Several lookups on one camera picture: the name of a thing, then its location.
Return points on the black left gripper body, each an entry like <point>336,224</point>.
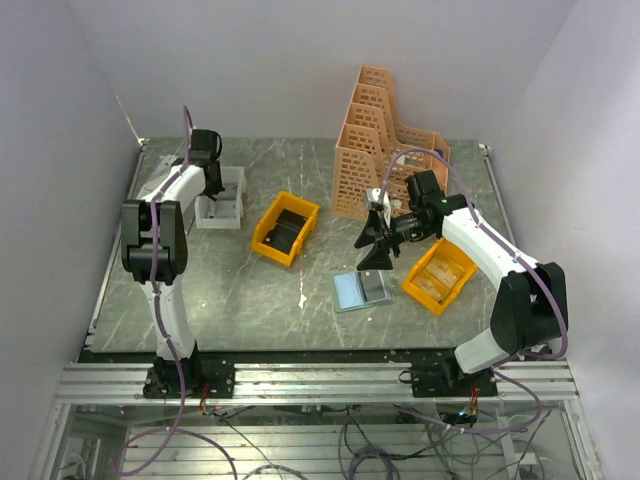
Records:
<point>216,187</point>

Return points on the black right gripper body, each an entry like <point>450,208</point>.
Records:
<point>392,237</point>

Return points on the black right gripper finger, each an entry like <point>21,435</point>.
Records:
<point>372,233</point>
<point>378,258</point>

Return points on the white plastic box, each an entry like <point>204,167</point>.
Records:
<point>226,211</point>

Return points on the green card holder wallet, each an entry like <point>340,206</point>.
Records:
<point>347,295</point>

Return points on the yellow bin with boxes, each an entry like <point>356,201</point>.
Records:
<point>437,279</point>

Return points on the peach plastic file organizer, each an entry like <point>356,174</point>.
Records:
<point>370,137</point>

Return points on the yellow bin with black item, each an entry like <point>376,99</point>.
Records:
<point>283,230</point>

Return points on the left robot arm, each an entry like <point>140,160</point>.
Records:
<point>154,250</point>

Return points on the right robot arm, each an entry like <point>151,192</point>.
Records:
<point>530,306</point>

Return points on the white paper booklet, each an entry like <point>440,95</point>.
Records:
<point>157,177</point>

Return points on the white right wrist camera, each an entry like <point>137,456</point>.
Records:
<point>374,200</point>

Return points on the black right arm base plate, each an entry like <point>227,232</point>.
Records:
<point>436,374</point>

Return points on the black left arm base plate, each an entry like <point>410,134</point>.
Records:
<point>215,380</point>

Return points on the aluminium frame rail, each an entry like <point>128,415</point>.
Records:
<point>308,384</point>

